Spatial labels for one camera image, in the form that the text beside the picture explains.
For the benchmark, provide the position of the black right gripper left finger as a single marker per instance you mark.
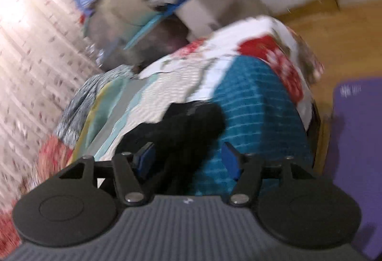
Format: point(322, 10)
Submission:
point(121, 177)

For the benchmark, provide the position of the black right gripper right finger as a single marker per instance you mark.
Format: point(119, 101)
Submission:
point(249, 170)

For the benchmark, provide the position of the black pants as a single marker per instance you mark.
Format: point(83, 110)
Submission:
point(182, 141)

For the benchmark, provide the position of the teal checkered blanket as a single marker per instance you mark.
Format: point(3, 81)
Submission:
point(260, 118)

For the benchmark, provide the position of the white teal patterned bedsheet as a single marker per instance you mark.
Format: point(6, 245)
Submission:
point(124, 104)

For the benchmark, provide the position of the red floral patchwork quilt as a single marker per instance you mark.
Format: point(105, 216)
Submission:
point(89, 109)

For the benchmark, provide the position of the purple mat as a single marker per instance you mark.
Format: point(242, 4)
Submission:
point(353, 161)

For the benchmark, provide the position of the white red floral blanket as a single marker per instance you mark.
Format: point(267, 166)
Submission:
point(263, 38)

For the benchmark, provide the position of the beige leaf print curtain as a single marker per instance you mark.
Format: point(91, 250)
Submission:
point(43, 62)

